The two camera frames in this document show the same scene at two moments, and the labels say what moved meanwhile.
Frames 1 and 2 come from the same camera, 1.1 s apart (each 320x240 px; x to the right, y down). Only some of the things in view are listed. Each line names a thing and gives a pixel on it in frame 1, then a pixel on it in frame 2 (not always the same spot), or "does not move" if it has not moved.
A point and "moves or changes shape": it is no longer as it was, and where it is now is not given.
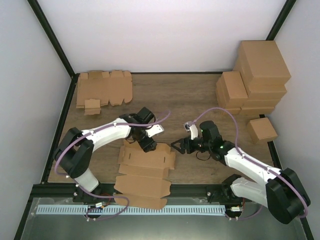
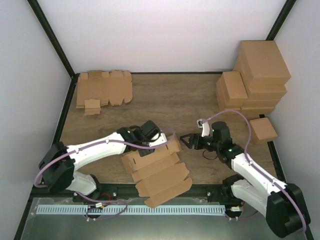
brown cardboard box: x=143 y=177 moves or changes shape
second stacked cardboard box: x=265 y=92 does not move
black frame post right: x=283 y=15 does not move
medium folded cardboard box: x=231 y=91 does not move
